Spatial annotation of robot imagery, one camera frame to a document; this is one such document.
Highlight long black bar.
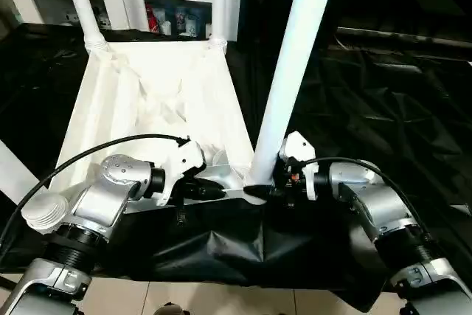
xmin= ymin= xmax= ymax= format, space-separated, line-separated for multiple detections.
xmin=338 ymin=26 xmax=472 ymax=46

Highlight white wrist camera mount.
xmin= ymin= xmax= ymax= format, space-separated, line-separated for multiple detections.
xmin=155 ymin=138 xmax=207 ymax=201
xmin=280 ymin=132 xmax=318 ymax=201

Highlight black mat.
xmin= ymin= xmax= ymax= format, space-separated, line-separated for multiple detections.
xmin=0 ymin=24 xmax=472 ymax=308

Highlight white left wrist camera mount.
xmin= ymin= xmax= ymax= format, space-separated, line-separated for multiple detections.
xmin=155 ymin=138 xmax=207 ymax=201

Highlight white plastic table top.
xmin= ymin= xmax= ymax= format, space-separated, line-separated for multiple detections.
xmin=22 ymin=38 xmax=270 ymax=235

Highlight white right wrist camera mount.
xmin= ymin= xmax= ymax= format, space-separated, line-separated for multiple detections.
xmin=280 ymin=132 xmax=318 ymax=201

